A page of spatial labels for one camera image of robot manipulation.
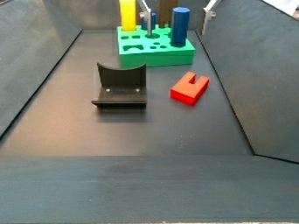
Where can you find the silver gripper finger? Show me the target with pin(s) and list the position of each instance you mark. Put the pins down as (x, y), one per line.
(146, 15)
(210, 14)

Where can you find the red double-square block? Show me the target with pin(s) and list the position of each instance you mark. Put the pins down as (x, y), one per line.
(189, 88)

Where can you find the green foam shape board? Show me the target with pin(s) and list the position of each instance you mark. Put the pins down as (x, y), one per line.
(153, 50)

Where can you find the blue short cylinder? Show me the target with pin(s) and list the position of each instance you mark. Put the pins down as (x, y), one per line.
(153, 22)

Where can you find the yellow rectangular block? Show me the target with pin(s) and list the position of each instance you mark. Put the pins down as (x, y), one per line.
(129, 14)

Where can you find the brown arch block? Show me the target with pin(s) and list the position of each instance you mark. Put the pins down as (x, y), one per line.
(167, 6)

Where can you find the blue hexagonal prism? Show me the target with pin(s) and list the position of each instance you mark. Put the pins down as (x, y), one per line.
(181, 20)

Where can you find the black curved stand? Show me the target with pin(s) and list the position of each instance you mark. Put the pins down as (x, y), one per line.
(122, 86)

